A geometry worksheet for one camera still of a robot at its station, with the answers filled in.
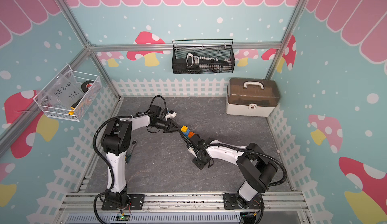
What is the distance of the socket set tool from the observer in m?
0.89

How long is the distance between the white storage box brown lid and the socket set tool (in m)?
0.15

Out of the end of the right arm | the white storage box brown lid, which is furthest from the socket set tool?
the end of the right arm

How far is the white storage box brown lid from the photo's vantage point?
3.17 feet

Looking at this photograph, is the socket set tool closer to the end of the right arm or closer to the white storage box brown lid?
the white storage box brown lid
